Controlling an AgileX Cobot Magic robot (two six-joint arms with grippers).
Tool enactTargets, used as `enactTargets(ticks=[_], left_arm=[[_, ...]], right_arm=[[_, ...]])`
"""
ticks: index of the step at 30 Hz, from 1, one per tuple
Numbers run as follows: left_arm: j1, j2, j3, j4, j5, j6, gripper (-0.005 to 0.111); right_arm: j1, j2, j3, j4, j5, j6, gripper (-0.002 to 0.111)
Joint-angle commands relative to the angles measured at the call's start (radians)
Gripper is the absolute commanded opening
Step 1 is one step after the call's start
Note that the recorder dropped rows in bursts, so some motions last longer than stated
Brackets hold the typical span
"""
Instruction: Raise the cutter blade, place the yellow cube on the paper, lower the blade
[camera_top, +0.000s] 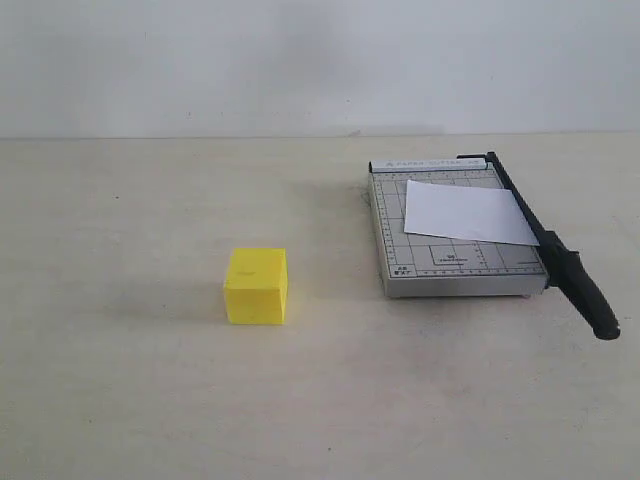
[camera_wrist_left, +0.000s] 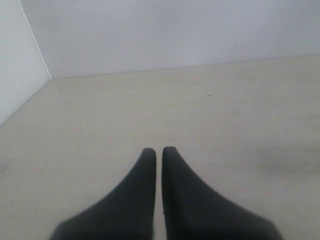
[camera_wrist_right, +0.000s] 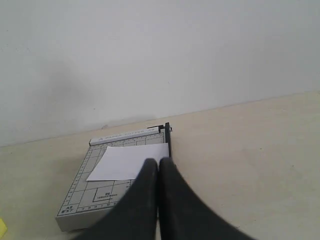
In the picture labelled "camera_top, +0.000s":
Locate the yellow foam cube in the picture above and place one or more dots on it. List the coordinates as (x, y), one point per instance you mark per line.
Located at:
(256, 286)

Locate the white paper sheet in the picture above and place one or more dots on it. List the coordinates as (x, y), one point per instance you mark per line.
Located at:
(466, 213)

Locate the black cutter blade arm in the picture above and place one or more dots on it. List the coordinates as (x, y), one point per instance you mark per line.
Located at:
(564, 267)

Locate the grey paper cutter base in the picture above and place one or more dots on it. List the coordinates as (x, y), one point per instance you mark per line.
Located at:
(427, 266)

